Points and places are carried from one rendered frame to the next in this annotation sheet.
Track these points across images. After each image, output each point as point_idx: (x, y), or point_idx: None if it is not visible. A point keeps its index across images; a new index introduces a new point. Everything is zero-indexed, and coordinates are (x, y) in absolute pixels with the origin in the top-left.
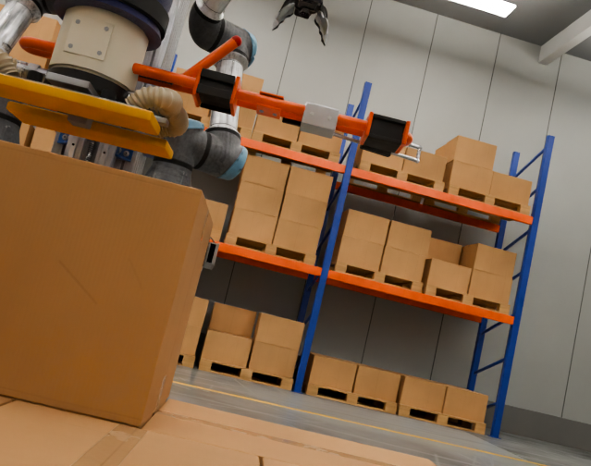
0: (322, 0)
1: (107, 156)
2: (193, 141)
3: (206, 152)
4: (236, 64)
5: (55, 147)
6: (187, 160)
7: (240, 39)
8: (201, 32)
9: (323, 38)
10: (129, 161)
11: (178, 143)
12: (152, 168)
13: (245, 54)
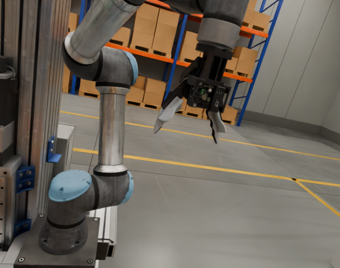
0: (223, 109)
1: (7, 202)
2: (81, 205)
3: (95, 206)
4: (118, 97)
5: None
6: (77, 220)
7: None
8: (77, 73)
9: (215, 136)
10: (32, 189)
11: (65, 212)
12: (46, 230)
13: (126, 84)
